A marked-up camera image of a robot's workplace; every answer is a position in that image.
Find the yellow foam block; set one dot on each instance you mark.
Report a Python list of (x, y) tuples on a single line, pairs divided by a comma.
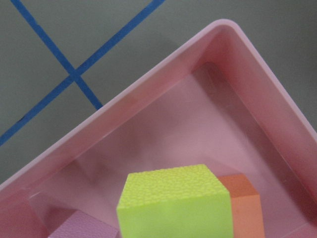
[(182, 202)]

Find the light pink foam block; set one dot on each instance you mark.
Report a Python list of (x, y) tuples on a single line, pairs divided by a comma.
[(81, 225)]

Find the orange foam block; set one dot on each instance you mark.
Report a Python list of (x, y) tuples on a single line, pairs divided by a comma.
[(246, 207)]

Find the pink plastic bin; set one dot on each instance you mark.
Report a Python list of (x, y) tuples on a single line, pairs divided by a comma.
[(214, 101)]

